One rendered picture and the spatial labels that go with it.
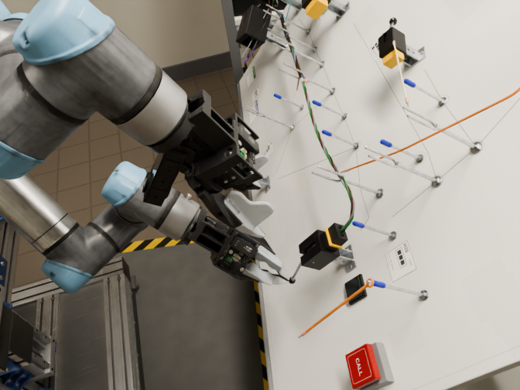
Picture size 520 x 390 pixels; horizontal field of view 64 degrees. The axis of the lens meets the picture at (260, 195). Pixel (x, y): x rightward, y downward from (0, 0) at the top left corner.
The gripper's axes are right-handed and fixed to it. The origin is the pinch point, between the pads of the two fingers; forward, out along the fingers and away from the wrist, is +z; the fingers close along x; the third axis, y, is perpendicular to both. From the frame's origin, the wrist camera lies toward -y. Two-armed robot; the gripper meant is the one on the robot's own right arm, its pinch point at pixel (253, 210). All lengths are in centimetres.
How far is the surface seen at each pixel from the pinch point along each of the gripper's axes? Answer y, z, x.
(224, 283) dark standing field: -84, 103, 54
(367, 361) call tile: 5.3, 19.1, -18.6
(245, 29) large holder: -6, 12, 72
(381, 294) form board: 9.4, 21.0, -9.0
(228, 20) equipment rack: -16, 19, 97
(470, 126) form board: 30.7, 11.0, 6.7
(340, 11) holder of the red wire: 19, 16, 60
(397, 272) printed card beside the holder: 13.0, 19.3, -7.1
